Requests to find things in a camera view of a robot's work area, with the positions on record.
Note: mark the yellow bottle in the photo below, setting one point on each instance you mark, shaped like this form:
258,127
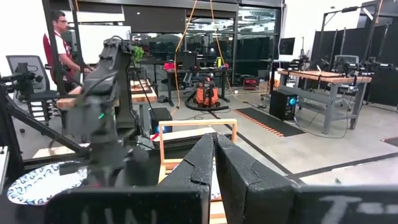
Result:
219,62

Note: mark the black partition panels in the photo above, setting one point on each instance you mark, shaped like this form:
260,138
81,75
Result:
351,46

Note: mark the red box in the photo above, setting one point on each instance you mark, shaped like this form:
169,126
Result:
250,84

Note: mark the wooden slatted shelf rack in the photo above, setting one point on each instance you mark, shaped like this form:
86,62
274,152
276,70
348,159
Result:
199,123

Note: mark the black table mat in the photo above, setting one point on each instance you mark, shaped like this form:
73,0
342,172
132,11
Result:
18,214

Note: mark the black aluminium rig frame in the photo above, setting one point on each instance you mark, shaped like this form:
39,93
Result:
40,127

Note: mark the grey mesh office chair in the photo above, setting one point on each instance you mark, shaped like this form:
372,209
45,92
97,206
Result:
38,65

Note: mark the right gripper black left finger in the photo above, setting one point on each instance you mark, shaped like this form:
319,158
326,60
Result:
192,168

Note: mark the orange shop vacuum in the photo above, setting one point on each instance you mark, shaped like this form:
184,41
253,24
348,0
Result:
205,95

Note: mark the pink item on desk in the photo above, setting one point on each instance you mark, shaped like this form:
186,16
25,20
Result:
169,66

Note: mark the person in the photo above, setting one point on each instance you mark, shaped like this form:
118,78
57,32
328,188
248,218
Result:
66,51

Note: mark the blue patterned white plate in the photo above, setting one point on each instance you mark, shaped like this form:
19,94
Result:
37,186

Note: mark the black computer monitor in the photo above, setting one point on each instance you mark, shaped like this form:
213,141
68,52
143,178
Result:
286,46

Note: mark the black mounted camera device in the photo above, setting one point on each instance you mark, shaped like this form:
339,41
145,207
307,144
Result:
21,77

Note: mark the black computer tower blue light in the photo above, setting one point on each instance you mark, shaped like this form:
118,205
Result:
280,105
160,116

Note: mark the black background robot arm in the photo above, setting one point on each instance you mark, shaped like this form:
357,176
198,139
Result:
374,66

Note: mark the black floor mat orange stripes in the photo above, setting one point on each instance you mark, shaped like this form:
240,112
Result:
273,123

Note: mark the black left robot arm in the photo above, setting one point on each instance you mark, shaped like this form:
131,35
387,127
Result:
124,93

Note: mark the black office desk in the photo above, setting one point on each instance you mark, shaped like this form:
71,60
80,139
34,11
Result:
199,71

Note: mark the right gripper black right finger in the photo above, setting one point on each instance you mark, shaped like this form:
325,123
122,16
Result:
245,186

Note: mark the wooden workbench with grey legs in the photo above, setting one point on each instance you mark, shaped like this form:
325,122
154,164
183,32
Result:
143,96
329,79

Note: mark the small green leafy plant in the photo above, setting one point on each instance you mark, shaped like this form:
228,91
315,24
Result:
137,53

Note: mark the white board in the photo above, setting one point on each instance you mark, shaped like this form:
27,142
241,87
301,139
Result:
93,43

